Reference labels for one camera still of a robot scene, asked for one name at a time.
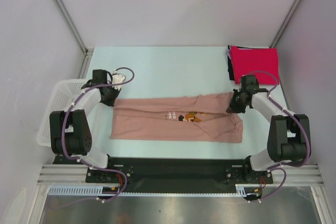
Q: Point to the aluminium front rail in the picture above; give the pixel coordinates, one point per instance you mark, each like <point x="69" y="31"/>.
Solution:
<point x="54" y="174"/>

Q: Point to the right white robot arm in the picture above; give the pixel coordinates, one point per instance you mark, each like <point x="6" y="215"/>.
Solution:
<point x="288" y="140"/>

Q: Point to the right aluminium corner post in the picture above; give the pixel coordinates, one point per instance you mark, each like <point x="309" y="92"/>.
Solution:
<point x="288" y="17"/>

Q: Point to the left aluminium corner post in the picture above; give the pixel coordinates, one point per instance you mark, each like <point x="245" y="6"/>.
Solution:
<point x="71" y="25"/>

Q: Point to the pink printed t shirt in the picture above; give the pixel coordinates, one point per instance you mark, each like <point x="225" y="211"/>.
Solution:
<point x="201" y="118"/>

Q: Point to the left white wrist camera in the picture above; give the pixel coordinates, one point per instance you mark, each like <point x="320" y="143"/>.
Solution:
<point x="117" y="80"/>

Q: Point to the aluminium corner post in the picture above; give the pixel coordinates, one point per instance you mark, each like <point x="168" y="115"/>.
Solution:
<point x="288" y="17"/>
<point x="71" y="25"/>

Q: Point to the white plastic laundry basket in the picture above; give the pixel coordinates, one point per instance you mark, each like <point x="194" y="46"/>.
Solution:
<point x="63" y="95"/>

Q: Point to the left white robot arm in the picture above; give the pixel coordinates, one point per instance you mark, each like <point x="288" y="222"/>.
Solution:
<point x="69" y="128"/>

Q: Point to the red folded t shirt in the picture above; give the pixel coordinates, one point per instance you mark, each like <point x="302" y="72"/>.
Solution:
<point x="262" y="62"/>

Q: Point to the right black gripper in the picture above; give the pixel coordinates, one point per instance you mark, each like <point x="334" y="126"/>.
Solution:
<point x="232" y="107"/>

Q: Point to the black folded t shirt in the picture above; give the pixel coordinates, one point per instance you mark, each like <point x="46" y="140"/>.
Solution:
<point x="229" y="62"/>

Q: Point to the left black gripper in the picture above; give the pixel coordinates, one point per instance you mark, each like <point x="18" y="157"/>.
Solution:
<point x="116" y="92"/>

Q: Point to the white slotted cable duct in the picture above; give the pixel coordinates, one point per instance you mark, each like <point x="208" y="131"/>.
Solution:
<point x="108" y="191"/>

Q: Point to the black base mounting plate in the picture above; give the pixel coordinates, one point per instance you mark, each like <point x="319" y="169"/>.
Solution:
<point x="178" y="174"/>

